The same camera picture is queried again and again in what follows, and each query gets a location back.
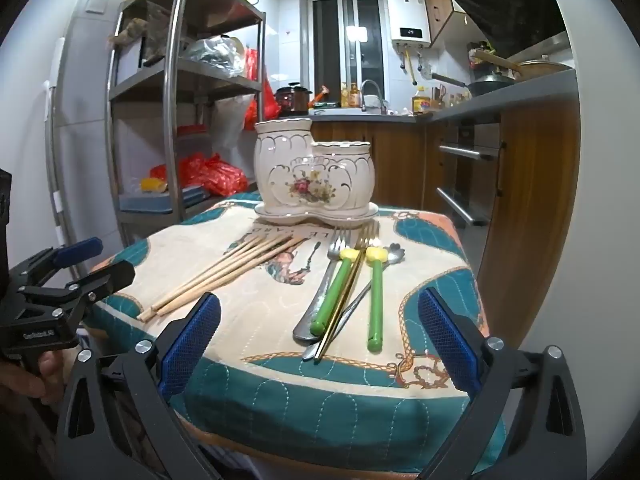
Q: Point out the white water heater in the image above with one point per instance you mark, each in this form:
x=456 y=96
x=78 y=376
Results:
x=407 y=15

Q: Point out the wooden wall cabinet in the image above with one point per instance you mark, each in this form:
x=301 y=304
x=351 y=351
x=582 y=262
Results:
x=440 y=5

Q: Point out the pan with lid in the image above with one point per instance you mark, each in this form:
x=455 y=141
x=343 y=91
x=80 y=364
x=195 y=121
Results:
x=542 y=67

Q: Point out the white plastic bag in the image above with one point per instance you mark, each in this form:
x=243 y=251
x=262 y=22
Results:
x=230 y=120

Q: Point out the floral ceramic utensil holder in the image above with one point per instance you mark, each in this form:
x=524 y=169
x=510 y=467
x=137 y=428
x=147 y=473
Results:
x=310 y=170

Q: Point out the grey plastic bag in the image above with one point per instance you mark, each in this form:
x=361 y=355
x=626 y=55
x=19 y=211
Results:
x=212 y=52

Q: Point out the wooden base cabinet with countertop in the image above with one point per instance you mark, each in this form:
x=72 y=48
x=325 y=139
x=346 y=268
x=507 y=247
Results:
x=535 y=185

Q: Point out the wooden spatula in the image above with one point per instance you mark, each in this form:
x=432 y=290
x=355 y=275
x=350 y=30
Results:
x=495 y=61

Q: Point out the printed quilted seat cover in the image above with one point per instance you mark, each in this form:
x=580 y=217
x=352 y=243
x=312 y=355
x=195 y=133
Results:
x=260 y=320

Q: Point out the built-in steel oven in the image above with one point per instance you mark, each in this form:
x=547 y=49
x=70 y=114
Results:
x=470 y=175

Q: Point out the steel shelf rack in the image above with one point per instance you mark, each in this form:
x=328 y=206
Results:
x=172 y=110

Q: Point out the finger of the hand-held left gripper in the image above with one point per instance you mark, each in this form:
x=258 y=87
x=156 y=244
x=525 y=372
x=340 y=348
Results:
x=75 y=252
x=112 y=276

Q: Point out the steel kitchen faucet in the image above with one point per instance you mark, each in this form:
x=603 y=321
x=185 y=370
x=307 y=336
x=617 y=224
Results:
x=382 y=105

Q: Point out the yellow cooking oil bottle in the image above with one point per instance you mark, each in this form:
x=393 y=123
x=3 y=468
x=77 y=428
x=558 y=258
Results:
x=421 y=100

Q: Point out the white wall switch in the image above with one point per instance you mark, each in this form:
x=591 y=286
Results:
x=95 y=5

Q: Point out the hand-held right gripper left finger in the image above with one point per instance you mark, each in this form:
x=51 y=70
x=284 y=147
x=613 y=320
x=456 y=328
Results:
x=192 y=345

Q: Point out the crumpled red plastic bag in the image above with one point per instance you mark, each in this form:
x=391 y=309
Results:
x=220 y=175

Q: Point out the person's left hand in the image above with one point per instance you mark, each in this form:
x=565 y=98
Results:
x=37 y=380

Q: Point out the white ceramic holder saucer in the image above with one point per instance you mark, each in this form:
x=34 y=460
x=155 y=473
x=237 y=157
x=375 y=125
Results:
x=320 y=219

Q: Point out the black range hood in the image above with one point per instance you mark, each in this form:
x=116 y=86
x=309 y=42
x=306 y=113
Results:
x=510 y=5

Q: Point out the hanging red plastic bag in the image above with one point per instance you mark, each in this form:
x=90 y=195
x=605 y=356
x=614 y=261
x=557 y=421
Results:
x=270 y=102

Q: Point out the black wok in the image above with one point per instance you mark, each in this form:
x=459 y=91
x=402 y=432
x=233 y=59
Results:
x=492 y=85

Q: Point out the silver metal fork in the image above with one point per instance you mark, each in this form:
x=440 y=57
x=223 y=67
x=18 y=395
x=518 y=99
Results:
x=302 y=329

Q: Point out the small yellow item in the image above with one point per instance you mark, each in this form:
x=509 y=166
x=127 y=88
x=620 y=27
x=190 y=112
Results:
x=152 y=185

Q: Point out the amber sauce bottle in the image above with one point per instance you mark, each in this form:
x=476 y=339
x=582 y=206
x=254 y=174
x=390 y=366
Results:
x=354 y=95

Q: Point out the kitchen window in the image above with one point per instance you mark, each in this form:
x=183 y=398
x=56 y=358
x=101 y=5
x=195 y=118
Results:
x=325 y=45

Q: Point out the brown paper bag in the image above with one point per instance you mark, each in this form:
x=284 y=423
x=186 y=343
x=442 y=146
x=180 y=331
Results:
x=157 y=30

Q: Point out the blue flat tray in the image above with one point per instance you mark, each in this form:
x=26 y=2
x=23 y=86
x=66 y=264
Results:
x=150 y=202

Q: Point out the silver flower-shaped spoon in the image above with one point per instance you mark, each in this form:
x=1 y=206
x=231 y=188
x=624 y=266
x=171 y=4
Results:
x=394 y=251

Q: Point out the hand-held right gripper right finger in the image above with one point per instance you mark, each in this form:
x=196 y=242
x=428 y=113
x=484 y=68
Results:
x=450 y=340

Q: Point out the red lidded containers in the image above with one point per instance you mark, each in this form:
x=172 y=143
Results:
x=192 y=130

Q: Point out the dark red rice cooker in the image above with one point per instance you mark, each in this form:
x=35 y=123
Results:
x=292 y=100

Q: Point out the white refrigerator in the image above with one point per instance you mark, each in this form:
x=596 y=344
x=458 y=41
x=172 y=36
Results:
x=85 y=160

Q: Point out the white box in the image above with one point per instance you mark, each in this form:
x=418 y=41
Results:
x=127 y=62

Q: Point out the bundle of wooden chopsticks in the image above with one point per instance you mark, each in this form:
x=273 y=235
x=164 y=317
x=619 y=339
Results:
x=220 y=275

